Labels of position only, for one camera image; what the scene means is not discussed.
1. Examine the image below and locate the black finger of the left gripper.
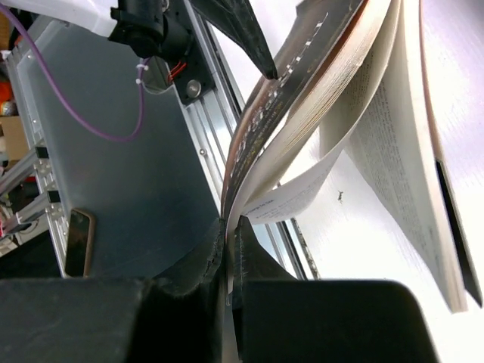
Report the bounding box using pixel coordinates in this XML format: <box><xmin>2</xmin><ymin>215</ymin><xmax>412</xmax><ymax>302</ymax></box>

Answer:
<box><xmin>190</xmin><ymin>0</ymin><xmax>278</xmax><ymax>79</ymax></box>

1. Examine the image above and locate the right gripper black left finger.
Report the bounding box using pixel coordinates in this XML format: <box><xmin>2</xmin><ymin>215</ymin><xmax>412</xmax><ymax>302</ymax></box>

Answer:
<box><xmin>1</xmin><ymin>219</ymin><xmax>225</xmax><ymax>362</ymax></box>

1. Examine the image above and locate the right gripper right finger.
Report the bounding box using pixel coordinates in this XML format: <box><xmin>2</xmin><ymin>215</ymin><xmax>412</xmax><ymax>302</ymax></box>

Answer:
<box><xmin>232</xmin><ymin>217</ymin><xmax>439</xmax><ymax>362</ymax></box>

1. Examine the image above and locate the dark Days to See book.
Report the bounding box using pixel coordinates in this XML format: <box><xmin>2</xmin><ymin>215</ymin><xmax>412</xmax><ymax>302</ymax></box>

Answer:
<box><xmin>220</xmin><ymin>0</ymin><xmax>484</xmax><ymax>363</ymax></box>

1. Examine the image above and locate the smartphone with brown case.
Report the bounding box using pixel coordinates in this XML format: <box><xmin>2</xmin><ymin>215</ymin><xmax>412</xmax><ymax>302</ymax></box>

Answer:
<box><xmin>64</xmin><ymin>208</ymin><xmax>96</xmax><ymax>278</ymax></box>

